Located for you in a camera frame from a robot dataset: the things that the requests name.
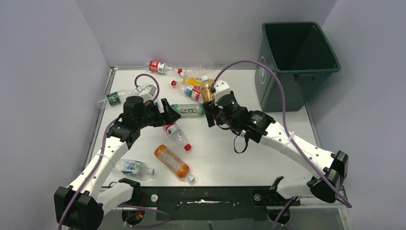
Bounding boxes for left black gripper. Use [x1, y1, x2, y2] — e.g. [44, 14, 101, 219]
[136, 98, 180, 129]

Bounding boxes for gold red energy drink bottle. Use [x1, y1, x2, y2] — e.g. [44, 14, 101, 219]
[201, 75, 215, 103]

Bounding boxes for red Nongfu label bottle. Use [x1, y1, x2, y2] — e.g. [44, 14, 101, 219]
[163, 123, 192, 151]

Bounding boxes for orange tea bottle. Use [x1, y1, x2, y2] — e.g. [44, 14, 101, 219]
[154, 145, 195, 183]

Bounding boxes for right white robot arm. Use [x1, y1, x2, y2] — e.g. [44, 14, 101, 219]
[203, 92, 349, 205]

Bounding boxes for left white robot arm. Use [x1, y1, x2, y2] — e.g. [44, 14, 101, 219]
[54, 96, 181, 230]

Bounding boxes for dark green plastic bin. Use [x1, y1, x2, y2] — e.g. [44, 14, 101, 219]
[258, 22, 341, 112]

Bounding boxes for green tea bottle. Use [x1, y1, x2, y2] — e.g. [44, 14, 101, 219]
[171, 103, 205, 117]

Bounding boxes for red blue label bottle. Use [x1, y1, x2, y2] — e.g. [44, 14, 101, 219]
[171, 80, 203, 103]

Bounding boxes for yellow juice bottle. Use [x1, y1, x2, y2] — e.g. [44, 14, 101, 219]
[180, 78, 202, 86]

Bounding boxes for clear crushed bottle at back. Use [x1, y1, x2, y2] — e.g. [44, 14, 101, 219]
[178, 62, 214, 78]

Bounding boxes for red label bottle at back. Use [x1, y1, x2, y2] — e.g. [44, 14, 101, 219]
[144, 60, 183, 76]

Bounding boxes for green label bottle far left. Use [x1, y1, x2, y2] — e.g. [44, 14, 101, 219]
[96, 89, 140, 109]

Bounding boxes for blue white label bottle front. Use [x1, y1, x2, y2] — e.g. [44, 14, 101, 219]
[113, 159, 155, 180]

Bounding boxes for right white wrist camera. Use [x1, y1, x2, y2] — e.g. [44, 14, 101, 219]
[214, 80, 230, 103]

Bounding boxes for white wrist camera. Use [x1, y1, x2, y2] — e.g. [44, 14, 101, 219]
[135, 83, 157, 102]
[214, 80, 230, 103]

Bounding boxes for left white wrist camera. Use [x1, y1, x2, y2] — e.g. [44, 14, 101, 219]
[135, 83, 157, 102]

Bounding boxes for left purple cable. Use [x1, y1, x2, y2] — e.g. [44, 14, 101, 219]
[57, 73, 160, 230]

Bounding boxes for purple cable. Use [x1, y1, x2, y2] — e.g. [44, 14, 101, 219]
[57, 73, 160, 230]
[210, 60, 353, 209]

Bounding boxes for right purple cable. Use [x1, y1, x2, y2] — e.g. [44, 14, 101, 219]
[210, 60, 353, 209]

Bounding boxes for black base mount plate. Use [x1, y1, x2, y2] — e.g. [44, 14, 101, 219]
[119, 178, 289, 226]

